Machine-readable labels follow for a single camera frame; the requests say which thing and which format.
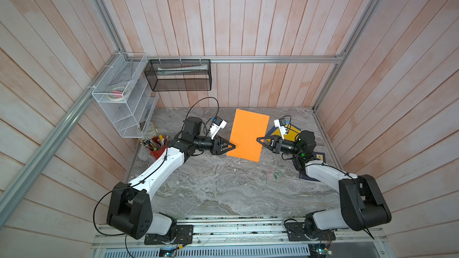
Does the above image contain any orange paper document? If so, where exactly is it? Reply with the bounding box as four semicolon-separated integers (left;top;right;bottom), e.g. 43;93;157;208
227;109;270;162

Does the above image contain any tape roll in shelf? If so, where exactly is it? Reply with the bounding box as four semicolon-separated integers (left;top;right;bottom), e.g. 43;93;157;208
107;85;130;102

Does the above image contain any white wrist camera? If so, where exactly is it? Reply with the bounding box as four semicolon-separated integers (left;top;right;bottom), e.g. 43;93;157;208
274;117;290;139
208;117;227;139

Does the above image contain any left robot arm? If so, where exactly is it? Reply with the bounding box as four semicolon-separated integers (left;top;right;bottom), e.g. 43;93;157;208
106;117;235;242

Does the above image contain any dark navy book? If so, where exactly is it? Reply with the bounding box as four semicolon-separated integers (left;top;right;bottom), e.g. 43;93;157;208
299;152;326;182

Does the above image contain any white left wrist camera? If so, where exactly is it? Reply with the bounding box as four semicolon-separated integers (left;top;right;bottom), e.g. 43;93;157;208
208;117;227;139

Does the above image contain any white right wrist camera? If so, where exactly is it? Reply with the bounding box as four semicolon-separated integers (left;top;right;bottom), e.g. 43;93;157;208
274;117;290;139

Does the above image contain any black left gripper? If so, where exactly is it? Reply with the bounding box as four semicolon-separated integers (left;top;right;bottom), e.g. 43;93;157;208
193;134;235;155

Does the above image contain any paper in black basket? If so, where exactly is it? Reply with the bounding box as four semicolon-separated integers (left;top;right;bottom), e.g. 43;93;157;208
157;65;208;76

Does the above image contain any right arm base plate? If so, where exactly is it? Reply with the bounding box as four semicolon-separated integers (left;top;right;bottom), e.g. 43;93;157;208
283;220;336;242

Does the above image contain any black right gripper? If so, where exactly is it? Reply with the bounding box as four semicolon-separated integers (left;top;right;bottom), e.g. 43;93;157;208
258;136;302;158

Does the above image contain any white wire mesh shelf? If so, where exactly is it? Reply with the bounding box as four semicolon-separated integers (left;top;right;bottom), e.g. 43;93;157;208
92;53;159;139

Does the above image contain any yellow paper document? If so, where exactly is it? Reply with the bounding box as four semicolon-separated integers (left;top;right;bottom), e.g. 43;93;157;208
267;125;301;141

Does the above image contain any red pen holder cup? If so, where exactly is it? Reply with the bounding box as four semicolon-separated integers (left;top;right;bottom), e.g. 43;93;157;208
149;136;167;160

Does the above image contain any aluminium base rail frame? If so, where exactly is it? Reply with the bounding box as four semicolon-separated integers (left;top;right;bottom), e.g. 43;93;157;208
89;216;395;258

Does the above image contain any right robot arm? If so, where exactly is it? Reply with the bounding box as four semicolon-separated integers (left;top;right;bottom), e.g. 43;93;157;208
257;131;392;240

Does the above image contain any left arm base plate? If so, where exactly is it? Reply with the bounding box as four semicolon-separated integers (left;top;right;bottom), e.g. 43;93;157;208
144;221;194;246

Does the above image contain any black wire mesh basket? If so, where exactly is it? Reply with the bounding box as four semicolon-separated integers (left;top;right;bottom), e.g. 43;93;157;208
143;59;212;92

